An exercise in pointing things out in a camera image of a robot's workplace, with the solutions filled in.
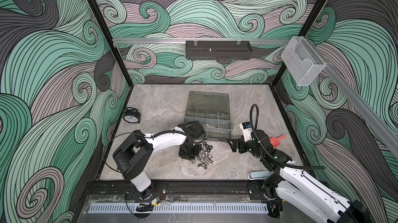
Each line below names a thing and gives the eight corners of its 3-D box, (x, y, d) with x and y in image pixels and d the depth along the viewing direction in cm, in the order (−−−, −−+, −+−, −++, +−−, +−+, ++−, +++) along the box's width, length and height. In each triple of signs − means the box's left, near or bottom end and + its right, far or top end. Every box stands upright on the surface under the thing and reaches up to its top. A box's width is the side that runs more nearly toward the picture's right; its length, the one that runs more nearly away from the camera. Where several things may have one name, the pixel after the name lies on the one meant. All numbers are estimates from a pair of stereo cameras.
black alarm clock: (127, 123, 100) (120, 114, 92) (129, 116, 104) (123, 107, 96) (140, 123, 100) (135, 114, 92) (142, 116, 104) (137, 107, 96)
